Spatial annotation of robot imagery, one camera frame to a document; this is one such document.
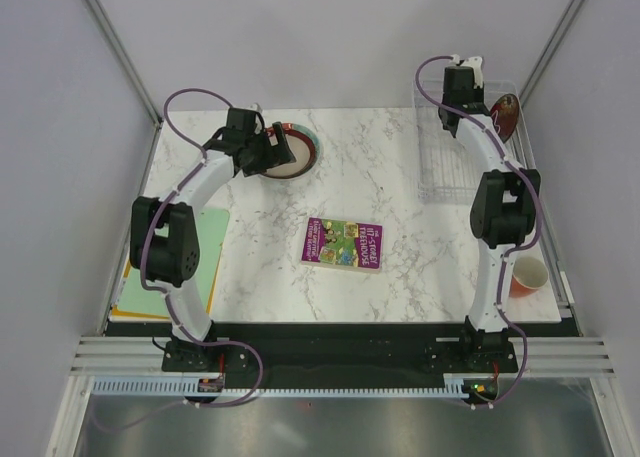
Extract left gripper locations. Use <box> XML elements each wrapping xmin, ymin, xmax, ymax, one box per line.
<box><xmin>243</xmin><ymin>123</ymin><xmax>295</xmax><ymax>177</ymax></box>

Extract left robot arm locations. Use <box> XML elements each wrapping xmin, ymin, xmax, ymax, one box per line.
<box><xmin>129</xmin><ymin>107</ymin><xmax>296</xmax><ymax>370</ymax></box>

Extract orange mug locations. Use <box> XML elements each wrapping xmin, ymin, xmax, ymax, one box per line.
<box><xmin>509</xmin><ymin>256</ymin><xmax>549</xmax><ymax>298</ymax></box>

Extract cream plate brown rim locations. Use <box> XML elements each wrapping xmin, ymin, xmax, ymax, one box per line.
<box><xmin>259</xmin><ymin>129</ymin><xmax>317</xmax><ymax>179</ymax></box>

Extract purple treehouse book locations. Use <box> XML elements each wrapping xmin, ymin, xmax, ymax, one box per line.
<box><xmin>301</xmin><ymin>217</ymin><xmax>384</xmax><ymax>272</ymax></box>

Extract purple cable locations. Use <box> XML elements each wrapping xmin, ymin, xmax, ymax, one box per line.
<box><xmin>138</xmin><ymin>87</ymin><xmax>265</xmax><ymax>408</ymax></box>
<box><xmin>417</xmin><ymin>54</ymin><xmax>544</xmax><ymax>411</ymax></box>

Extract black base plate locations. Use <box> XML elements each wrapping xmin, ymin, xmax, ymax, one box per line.
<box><xmin>102</xmin><ymin>319</ymin><xmax>584</xmax><ymax>391</ymax></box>

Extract dark red floral plate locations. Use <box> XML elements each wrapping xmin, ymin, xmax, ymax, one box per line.
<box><xmin>490</xmin><ymin>93</ymin><xmax>521</xmax><ymax>143</ymax></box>

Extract green cutting mat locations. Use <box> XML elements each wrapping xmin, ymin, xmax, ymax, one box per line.
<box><xmin>109</xmin><ymin>208</ymin><xmax>230</xmax><ymax>322</ymax></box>

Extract white wire dish rack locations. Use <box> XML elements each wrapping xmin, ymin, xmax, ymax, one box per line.
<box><xmin>413</xmin><ymin>77</ymin><xmax>534</xmax><ymax>207</ymax></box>

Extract white cable duct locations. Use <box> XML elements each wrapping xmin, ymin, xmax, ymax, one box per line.
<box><xmin>92</xmin><ymin>374</ymin><xmax>501</xmax><ymax>398</ymax></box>

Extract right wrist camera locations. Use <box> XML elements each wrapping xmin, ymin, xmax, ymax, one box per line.
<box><xmin>450</xmin><ymin>54</ymin><xmax>485</xmax><ymax>89</ymax></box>

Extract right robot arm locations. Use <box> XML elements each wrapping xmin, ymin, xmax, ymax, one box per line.
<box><xmin>438</xmin><ymin>63</ymin><xmax>541</xmax><ymax>371</ymax></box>

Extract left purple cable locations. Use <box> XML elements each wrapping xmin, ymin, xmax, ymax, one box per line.
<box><xmin>138</xmin><ymin>87</ymin><xmax>265</xmax><ymax>408</ymax></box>

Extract red blue floral plate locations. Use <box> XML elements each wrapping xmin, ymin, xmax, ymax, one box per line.
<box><xmin>257</xmin><ymin>122</ymin><xmax>323</xmax><ymax>182</ymax></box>

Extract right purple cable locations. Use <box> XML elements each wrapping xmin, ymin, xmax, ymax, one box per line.
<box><xmin>417</xmin><ymin>54</ymin><xmax>544</xmax><ymax>411</ymax></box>

